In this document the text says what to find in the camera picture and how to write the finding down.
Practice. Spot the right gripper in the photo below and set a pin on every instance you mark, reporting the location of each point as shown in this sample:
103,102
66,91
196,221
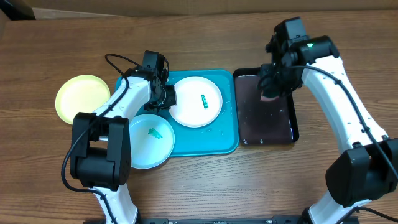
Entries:
273,86

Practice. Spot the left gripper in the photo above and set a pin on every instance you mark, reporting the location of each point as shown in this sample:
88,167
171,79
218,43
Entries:
171,100

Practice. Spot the green sponge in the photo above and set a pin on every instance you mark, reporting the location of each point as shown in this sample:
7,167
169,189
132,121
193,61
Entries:
268,99

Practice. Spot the white plate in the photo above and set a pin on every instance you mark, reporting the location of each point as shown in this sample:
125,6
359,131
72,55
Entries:
189,110

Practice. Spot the light blue plate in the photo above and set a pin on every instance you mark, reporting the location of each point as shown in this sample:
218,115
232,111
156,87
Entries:
147,152

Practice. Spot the yellow-green rimmed plate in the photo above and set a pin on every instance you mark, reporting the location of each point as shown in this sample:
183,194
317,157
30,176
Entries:
83,93

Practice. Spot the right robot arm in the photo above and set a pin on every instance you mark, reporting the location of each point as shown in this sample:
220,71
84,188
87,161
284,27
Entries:
366,169

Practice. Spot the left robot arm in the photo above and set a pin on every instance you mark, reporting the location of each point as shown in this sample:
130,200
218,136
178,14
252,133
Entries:
100,153

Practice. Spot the black water tray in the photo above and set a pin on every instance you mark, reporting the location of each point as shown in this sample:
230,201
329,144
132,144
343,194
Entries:
262,122

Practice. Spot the teal plastic serving tray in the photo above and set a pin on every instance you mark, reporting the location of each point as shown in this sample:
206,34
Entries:
219,137

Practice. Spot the green stain on blue plate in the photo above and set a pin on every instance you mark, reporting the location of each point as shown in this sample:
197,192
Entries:
153,132

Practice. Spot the green stain on white plate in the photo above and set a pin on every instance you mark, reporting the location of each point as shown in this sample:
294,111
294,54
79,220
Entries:
204,101

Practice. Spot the dark object top left corner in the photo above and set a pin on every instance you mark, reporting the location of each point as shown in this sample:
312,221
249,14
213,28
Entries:
17,10

